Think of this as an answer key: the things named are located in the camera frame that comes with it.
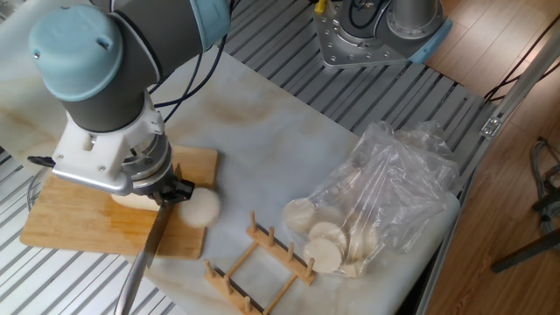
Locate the wooden peg rack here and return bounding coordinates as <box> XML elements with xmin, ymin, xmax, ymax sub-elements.
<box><xmin>204</xmin><ymin>211</ymin><xmax>317</xmax><ymax>315</ymax></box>

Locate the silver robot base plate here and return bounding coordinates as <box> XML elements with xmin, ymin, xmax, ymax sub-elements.
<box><xmin>312</xmin><ymin>0</ymin><xmax>438</xmax><ymax>70</ymax></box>

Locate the black metal stand leg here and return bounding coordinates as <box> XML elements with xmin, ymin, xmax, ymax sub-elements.
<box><xmin>490</xmin><ymin>187</ymin><xmax>560</xmax><ymax>275</ymax></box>

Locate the grey cable bundle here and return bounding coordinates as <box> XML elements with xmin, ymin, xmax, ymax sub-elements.
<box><xmin>528</xmin><ymin>137</ymin><xmax>560</xmax><ymax>237</ymax></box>

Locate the white radish slice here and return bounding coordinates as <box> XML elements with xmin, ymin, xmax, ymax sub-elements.
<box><xmin>176</xmin><ymin>187</ymin><xmax>222</xmax><ymax>230</ymax></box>
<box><xmin>348</xmin><ymin>225</ymin><xmax>380</xmax><ymax>263</ymax></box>
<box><xmin>283</xmin><ymin>198</ymin><xmax>318</xmax><ymax>235</ymax></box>
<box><xmin>302</xmin><ymin>237</ymin><xmax>345</xmax><ymax>275</ymax></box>
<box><xmin>339</xmin><ymin>260</ymin><xmax>367</xmax><ymax>279</ymax></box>
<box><xmin>307</xmin><ymin>220</ymin><xmax>349</xmax><ymax>255</ymax></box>

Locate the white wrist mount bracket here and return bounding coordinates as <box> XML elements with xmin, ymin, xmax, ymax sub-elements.
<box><xmin>50</xmin><ymin>93</ymin><xmax>168</xmax><ymax>197</ymax></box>

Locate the clear plastic bag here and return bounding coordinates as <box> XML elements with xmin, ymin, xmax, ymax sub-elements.
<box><xmin>282</xmin><ymin>120</ymin><xmax>463</xmax><ymax>279</ymax></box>

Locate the aluminium frame beam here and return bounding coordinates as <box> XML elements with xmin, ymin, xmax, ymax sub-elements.
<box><xmin>414</xmin><ymin>25</ymin><xmax>560</xmax><ymax>315</ymax></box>

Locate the large white radish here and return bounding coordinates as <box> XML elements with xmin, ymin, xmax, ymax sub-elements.
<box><xmin>109</xmin><ymin>191</ymin><xmax>162</xmax><ymax>213</ymax></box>

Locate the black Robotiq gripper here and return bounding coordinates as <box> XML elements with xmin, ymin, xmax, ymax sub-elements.
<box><xmin>145</xmin><ymin>176</ymin><xmax>196</xmax><ymax>207</ymax></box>

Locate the steel cleaver knife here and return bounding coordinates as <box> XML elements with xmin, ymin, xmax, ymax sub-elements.
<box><xmin>114</xmin><ymin>163</ymin><xmax>184</xmax><ymax>315</ymax></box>

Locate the silver corner bracket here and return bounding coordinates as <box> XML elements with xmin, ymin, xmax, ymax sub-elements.
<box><xmin>479</xmin><ymin>115</ymin><xmax>502</xmax><ymax>139</ymax></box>

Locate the black floor cable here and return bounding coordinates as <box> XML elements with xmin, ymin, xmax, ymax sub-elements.
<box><xmin>483</xmin><ymin>12</ymin><xmax>560</xmax><ymax>104</ymax></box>

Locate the black cable bundle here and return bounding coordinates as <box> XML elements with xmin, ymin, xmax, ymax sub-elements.
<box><xmin>26</xmin><ymin>0</ymin><xmax>234</xmax><ymax>169</ymax></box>

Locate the bamboo cutting board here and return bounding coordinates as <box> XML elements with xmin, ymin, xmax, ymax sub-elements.
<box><xmin>19</xmin><ymin>144</ymin><xmax>221</xmax><ymax>261</ymax></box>

